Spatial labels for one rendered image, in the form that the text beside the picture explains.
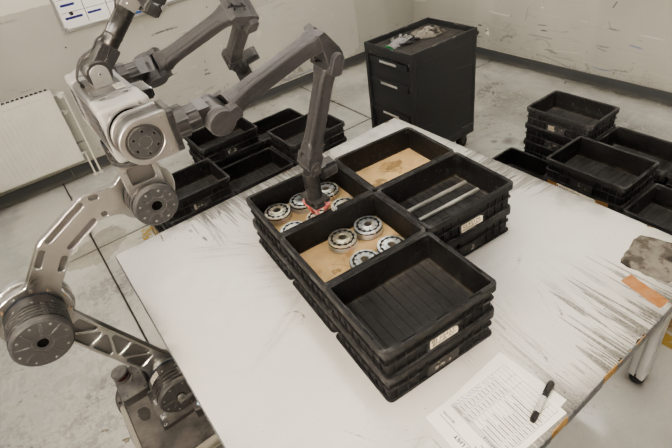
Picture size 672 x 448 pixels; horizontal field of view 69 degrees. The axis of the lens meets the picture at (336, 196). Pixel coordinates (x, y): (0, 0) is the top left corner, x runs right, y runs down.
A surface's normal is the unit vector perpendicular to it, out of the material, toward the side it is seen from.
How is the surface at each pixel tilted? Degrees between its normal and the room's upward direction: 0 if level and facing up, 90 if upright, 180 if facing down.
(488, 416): 0
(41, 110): 90
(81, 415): 0
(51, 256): 90
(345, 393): 0
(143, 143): 90
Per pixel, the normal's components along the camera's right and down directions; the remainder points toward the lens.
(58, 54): 0.59, 0.40
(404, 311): -0.13, -0.81
